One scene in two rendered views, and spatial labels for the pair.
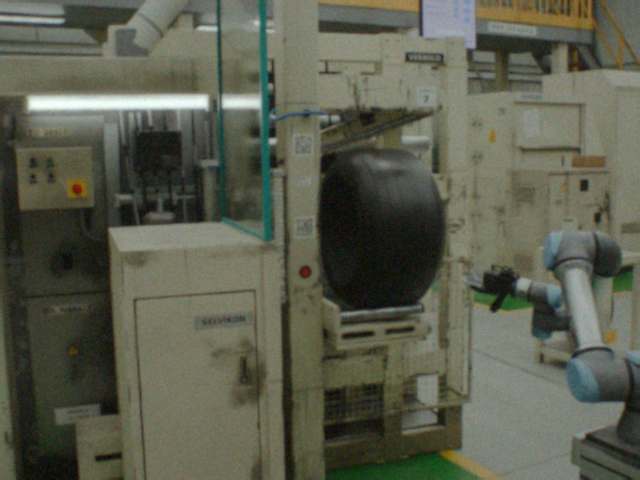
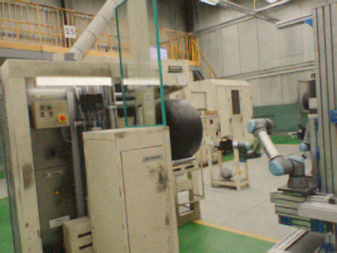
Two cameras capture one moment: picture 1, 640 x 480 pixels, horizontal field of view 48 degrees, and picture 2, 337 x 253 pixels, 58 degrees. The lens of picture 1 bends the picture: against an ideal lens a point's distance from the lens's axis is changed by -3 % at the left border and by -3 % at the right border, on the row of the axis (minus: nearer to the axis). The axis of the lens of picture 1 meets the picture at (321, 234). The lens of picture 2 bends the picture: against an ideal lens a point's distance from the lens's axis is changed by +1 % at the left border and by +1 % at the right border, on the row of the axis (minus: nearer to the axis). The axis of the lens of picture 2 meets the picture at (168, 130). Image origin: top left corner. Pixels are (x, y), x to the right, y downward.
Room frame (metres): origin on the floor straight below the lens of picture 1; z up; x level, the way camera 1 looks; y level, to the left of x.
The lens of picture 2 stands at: (-0.06, 0.68, 1.34)
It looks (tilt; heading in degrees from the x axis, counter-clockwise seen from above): 3 degrees down; 343
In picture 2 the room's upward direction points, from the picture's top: 5 degrees counter-clockwise
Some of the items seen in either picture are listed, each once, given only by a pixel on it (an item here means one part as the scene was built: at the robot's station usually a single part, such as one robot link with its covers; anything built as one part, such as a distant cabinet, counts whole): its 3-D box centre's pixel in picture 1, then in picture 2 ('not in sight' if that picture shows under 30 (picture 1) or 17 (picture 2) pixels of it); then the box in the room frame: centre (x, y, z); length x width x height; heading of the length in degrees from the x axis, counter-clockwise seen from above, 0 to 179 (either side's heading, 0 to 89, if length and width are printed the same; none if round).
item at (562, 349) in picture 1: (587, 310); (228, 164); (4.67, -1.75, 0.40); 0.60 x 0.35 x 0.80; 28
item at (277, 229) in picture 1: (278, 235); not in sight; (2.60, 0.15, 1.19); 0.05 x 0.04 x 0.48; 19
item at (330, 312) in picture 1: (319, 308); not in sight; (2.70, 0.01, 0.90); 0.40 x 0.03 x 0.10; 19
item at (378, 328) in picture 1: (377, 329); (180, 167); (2.63, -0.20, 0.83); 0.36 x 0.09 x 0.06; 109
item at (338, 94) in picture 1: (362, 95); (158, 81); (3.08, -0.18, 1.71); 0.61 x 0.25 x 0.15; 109
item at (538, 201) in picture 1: (557, 231); (202, 140); (7.11, -2.33, 0.62); 0.91 x 0.58 x 1.25; 118
